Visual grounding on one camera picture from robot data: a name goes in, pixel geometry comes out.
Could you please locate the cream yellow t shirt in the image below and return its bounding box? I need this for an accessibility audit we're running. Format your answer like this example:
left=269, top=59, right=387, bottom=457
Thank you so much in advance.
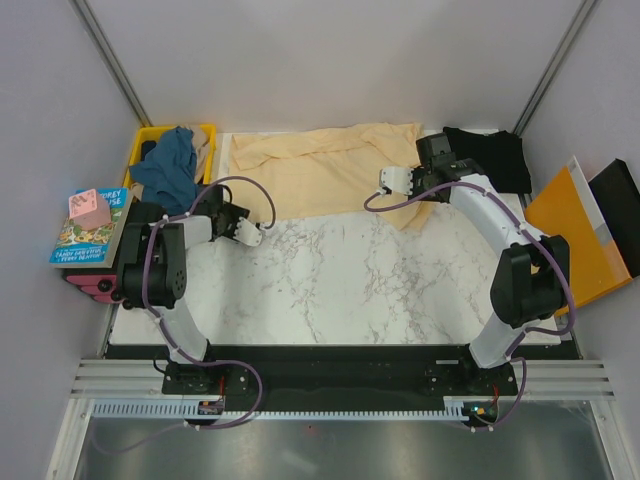
left=229, top=123, right=424, bottom=223

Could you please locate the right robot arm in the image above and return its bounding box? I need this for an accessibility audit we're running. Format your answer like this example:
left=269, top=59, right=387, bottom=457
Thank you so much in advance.
left=411, top=133, right=575, bottom=394

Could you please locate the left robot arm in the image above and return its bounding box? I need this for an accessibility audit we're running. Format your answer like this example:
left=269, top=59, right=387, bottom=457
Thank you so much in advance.
left=116, top=185, right=262, bottom=393

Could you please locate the blue t shirt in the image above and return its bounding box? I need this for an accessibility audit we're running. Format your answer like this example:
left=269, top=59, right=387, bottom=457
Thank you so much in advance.
left=129, top=127, right=198, bottom=215

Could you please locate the folded black t shirt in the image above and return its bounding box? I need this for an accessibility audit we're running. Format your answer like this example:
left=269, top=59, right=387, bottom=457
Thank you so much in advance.
left=443, top=126, right=532, bottom=195

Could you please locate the beige t shirt in bin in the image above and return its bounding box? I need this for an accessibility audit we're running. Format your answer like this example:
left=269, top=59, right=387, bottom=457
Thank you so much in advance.
left=181, top=124, right=216, bottom=184

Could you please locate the yellow plastic bin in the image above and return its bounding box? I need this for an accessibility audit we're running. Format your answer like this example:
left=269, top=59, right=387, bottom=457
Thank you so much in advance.
left=122, top=123, right=218, bottom=191

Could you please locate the pink cube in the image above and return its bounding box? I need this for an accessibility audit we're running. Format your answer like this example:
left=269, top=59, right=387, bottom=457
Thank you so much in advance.
left=68, top=189, right=111, bottom=231

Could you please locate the pink black box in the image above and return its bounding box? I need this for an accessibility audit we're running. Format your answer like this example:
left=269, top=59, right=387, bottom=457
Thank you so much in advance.
left=62, top=268, right=123, bottom=304

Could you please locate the blue illustrated book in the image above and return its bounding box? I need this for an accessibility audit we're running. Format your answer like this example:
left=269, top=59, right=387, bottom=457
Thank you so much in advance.
left=49, top=188, right=133, bottom=269

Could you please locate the white strip board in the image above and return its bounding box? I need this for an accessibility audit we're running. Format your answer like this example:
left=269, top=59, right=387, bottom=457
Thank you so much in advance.
left=567, top=156, right=612, bottom=247

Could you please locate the orange board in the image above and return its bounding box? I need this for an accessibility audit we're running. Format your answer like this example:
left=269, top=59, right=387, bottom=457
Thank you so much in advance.
left=525, top=164, right=632, bottom=307

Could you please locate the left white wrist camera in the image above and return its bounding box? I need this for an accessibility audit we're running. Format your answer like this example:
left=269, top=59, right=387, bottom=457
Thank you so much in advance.
left=233, top=217, right=263, bottom=247

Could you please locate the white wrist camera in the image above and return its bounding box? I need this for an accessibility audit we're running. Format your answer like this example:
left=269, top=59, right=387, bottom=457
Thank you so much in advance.
left=379, top=166, right=413, bottom=197
left=233, top=217, right=263, bottom=247

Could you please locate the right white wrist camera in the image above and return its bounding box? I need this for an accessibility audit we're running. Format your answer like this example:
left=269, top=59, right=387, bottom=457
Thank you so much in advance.
left=379, top=166, right=413, bottom=197

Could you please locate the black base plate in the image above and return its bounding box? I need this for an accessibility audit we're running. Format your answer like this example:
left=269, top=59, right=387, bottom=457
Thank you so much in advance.
left=162, top=345, right=518, bottom=413

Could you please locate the aluminium frame rail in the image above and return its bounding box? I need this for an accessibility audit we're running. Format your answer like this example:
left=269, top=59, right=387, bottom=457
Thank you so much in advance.
left=71, top=360, right=614, bottom=401

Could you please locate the white cable duct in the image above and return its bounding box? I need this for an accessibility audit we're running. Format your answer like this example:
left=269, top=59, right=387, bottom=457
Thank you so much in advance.
left=91, top=398, right=497, bottom=421

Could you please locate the right corner aluminium post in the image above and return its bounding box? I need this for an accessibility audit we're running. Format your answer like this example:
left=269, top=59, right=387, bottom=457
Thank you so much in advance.
left=511, top=0, right=600, bottom=137

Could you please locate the corner aluminium post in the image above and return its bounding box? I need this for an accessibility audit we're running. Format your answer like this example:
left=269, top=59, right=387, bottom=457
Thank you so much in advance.
left=511, top=0, right=600, bottom=137
left=69, top=0, right=153, bottom=127

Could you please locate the left corner aluminium post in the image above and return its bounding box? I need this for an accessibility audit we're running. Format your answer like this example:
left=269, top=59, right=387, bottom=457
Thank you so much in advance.
left=69, top=0, right=153, bottom=127

